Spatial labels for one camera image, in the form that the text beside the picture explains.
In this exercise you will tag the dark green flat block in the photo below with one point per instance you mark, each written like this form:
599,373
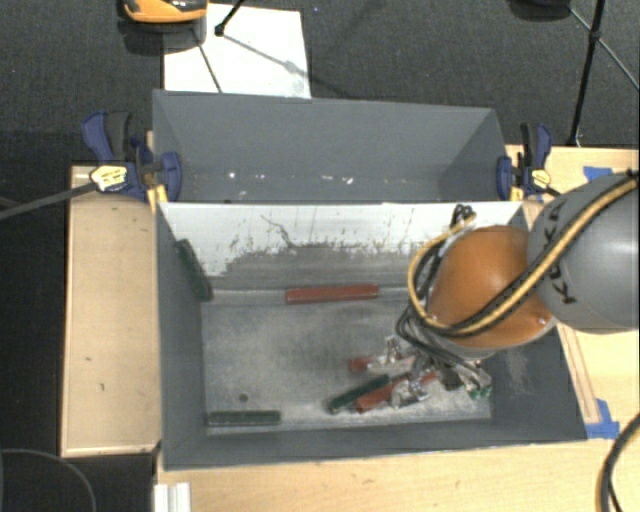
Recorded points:
194,270
356,393
244,418

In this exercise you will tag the grey metal bin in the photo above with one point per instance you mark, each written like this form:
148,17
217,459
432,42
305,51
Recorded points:
320,150

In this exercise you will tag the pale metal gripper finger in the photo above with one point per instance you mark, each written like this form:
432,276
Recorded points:
414,390
391,351

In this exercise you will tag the pale wood board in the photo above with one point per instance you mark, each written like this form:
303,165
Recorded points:
110,325

